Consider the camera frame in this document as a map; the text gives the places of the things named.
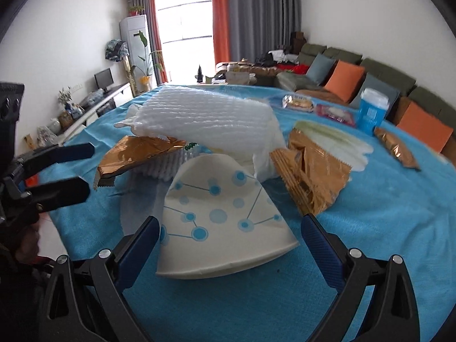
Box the grey and orange curtain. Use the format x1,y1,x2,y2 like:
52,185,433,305
127,0,168,88
212,0,302,75

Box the stack of brown boxes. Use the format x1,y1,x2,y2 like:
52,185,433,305
290,31,306,52

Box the white foam net sheet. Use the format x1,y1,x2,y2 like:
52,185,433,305
114,85,276,186

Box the gold snack wrapper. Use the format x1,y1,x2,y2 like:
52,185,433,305
270,128,353,216
93,135,188,190

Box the white paper cup blue dots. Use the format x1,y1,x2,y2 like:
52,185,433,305
156,153,300,279

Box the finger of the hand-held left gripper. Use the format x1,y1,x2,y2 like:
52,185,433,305
27,176,90,214
16,142,95,175

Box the yellow snack packet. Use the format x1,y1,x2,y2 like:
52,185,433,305
281,94,316,112

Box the sealed gold snack packet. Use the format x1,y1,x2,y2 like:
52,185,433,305
373,127,421,170

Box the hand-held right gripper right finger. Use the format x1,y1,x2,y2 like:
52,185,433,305
301,214,421,342

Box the blue patterned cloth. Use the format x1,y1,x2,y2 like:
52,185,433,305
105,39,129,63

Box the orange cushion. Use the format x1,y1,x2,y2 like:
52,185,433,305
323,60,367,103
396,100,454,154

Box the large window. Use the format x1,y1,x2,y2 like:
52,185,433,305
157,0,214,82

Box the green and brown sofa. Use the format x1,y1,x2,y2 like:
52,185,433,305
215,43,456,168

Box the grey-blue cushion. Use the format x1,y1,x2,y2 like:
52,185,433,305
306,53,337,85
349,74,400,109

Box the pile of clothes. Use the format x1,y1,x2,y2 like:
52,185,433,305
256,48,309,75

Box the blue cup with white lid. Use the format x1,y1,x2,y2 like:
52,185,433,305
356,88,389,137

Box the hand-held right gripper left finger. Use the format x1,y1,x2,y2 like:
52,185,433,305
38,215,161,342

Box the white standing air conditioner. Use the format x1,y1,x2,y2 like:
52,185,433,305
119,15,154,95

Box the potted green plant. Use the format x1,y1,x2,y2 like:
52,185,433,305
130,30,166,91

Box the person's left hand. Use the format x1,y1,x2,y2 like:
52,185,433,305
14,217,42,264

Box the black monitor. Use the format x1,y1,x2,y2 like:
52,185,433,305
93,68,115,91

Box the blue floral tablecloth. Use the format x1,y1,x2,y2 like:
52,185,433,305
48,84,456,342

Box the pink snack packet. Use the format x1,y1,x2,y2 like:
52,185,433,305
315,104,357,128

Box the white tv cabinet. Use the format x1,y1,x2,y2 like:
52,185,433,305
50,82,134,136

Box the blue and white vase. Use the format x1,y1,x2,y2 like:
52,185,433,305
58,87,84,118

